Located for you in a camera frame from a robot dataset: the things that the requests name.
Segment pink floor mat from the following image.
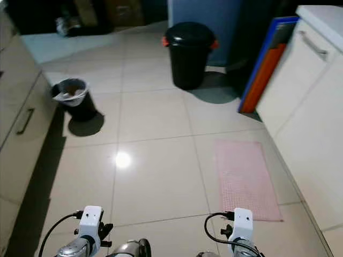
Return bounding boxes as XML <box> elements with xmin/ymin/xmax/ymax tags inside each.
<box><xmin>213</xmin><ymin>140</ymin><xmax>284</xmax><ymax>222</ymax></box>

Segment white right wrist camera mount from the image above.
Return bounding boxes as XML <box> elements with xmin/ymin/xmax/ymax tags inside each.
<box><xmin>229</xmin><ymin>209</ymin><xmax>254</xmax><ymax>244</ymax></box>

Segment white cabinet with bar handle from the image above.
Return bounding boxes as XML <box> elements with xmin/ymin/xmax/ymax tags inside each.
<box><xmin>256</xmin><ymin>5</ymin><xmax>343</xmax><ymax>257</ymax></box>

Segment shiny metal pot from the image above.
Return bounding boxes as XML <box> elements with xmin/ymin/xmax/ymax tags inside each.
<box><xmin>55</xmin><ymin>16</ymin><xmax>81</xmax><ymax>37</ymax></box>

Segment white drawer cabinet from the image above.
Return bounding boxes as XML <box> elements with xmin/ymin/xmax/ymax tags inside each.
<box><xmin>0</xmin><ymin>11</ymin><xmax>58</xmax><ymax>257</ymax></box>

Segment silver bar cabinet handle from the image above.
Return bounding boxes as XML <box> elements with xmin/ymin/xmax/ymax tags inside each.
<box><xmin>299</xmin><ymin>30</ymin><xmax>329</xmax><ymax>61</ymax></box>

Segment small black bin white liner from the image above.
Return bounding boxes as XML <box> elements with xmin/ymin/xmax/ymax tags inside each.
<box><xmin>52</xmin><ymin>78</ymin><xmax>98</xmax><ymax>123</ymax></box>

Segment blue and orange board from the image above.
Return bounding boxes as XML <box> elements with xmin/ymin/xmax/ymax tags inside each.
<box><xmin>238</xmin><ymin>16</ymin><xmax>300</xmax><ymax>114</ymax></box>

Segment dark grey robot left leg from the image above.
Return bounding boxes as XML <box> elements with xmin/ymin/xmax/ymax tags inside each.
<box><xmin>113</xmin><ymin>238</ymin><xmax>152</xmax><ymax>257</ymax></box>

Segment dark drawer handle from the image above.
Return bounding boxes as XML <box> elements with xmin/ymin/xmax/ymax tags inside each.
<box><xmin>16</xmin><ymin>108</ymin><xmax>35</xmax><ymax>135</ymax></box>

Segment large black bin orange handles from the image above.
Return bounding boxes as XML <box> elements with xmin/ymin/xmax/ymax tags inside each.
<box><xmin>162</xmin><ymin>21</ymin><xmax>219</xmax><ymax>90</ymax></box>

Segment brown cardboard box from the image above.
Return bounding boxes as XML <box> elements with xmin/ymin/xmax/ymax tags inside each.
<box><xmin>105</xmin><ymin>0</ymin><xmax>143</xmax><ymax>27</ymax></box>

